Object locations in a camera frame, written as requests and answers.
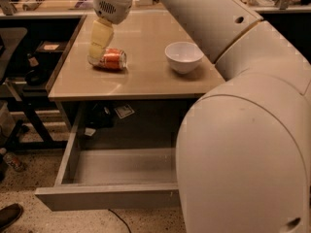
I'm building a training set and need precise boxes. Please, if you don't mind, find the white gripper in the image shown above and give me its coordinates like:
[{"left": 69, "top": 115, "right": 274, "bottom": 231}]
[{"left": 88, "top": 0, "right": 133, "bottom": 59}]

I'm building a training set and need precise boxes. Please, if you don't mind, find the red coke can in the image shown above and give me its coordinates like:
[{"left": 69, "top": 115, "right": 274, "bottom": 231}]
[{"left": 88, "top": 48, "right": 127, "bottom": 71}]

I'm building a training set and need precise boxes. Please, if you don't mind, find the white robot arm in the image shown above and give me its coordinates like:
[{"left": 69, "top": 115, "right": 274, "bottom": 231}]
[{"left": 159, "top": 0, "right": 311, "bottom": 233}]

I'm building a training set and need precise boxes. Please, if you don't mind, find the grey cabinet with beige top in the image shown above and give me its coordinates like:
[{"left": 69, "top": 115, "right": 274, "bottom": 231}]
[{"left": 49, "top": 10, "right": 224, "bottom": 104}]

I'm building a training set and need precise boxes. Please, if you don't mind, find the grey open drawer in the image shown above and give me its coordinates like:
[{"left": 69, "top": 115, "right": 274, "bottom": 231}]
[{"left": 35, "top": 109, "right": 180, "bottom": 211}]

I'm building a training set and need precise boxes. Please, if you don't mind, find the white paper tag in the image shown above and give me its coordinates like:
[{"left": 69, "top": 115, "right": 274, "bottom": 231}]
[{"left": 115, "top": 104, "right": 135, "bottom": 118}]

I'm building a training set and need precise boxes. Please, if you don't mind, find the white bowl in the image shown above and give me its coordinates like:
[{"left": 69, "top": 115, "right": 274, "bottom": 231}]
[{"left": 164, "top": 42, "right": 204, "bottom": 74}]

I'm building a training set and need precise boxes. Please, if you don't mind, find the grey chair at left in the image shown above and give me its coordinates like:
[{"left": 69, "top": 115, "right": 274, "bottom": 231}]
[{"left": 0, "top": 27, "right": 27, "bottom": 84}]

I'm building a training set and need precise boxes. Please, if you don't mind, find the plastic bottle on floor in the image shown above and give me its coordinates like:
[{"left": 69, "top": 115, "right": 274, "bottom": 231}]
[{"left": 0, "top": 148, "right": 25, "bottom": 172}]

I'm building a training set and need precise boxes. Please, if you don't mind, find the black side table frame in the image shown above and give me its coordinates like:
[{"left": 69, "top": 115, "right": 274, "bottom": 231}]
[{"left": 3, "top": 78, "right": 69, "bottom": 152}]

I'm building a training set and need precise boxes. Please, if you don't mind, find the black floor cable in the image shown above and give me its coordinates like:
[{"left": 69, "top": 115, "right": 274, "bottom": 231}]
[{"left": 107, "top": 209, "right": 133, "bottom": 233}]

